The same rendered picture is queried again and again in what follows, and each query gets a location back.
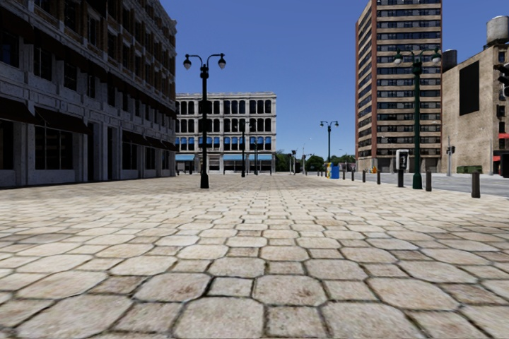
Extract grey stone building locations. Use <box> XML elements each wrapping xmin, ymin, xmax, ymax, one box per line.
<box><xmin>0</xmin><ymin>0</ymin><xmax>178</xmax><ymax>189</ymax></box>

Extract trees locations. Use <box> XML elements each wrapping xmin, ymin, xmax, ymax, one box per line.
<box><xmin>275</xmin><ymin>150</ymin><xmax>357</xmax><ymax>173</ymax></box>

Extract white building with blue awnings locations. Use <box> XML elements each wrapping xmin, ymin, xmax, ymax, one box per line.
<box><xmin>175</xmin><ymin>92</ymin><xmax>277</xmax><ymax>175</ymax></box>

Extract brown brick tower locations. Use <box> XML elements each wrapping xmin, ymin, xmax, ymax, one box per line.
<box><xmin>355</xmin><ymin>0</ymin><xmax>443</xmax><ymax>173</ymax></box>

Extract tan concrete building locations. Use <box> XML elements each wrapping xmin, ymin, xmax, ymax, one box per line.
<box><xmin>440</xmin><ymin>16</ymin><xmax>509</xmax><ymax>175</ymax></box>

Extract black street lamp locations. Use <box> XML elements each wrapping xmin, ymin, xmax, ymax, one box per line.
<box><xmin>182</xmin><ymin>52</ymin><xmax>228</xmax><ymax>190</ymax></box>
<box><xmin>237</xmin><ymin>120</ymin><xmax>250</xmax><ymax>179</ymax></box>
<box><xmin>320</xmin><ymin>120</ymin><xmax>340</xmax><ymax>165</ymax></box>
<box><xmin>251</xmin><ymin>134</ymin><xmax>262</xmax><ymax>177</ymax></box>

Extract green street lamp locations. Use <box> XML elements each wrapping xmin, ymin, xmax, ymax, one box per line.
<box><xmin>392</xmin><ymin>47</ymin><xmax>443</xmax><ymax>190</ymax></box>

